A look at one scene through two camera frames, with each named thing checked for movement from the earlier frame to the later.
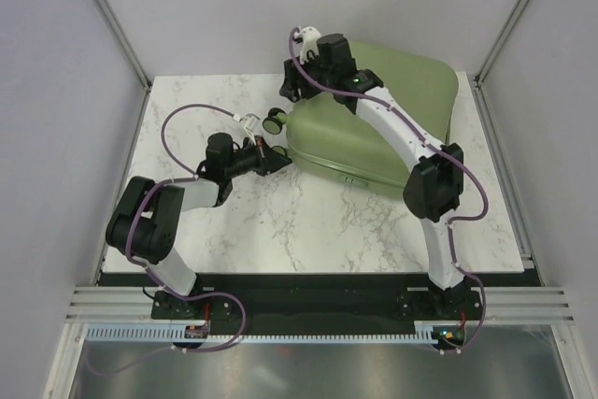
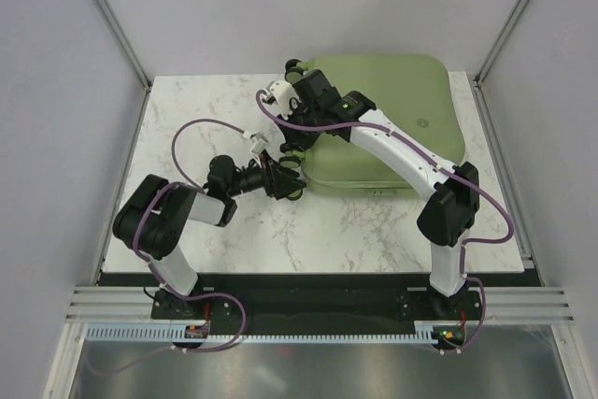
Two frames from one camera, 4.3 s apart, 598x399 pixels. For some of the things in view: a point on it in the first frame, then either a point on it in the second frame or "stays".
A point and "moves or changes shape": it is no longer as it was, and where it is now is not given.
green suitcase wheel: x=271 y=123 to x=292 y=157
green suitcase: x=331 y=134 moves or changes shape
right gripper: x=290 y=88 to x=292 y=136
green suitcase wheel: x=279 y=149 to x=295 y=194
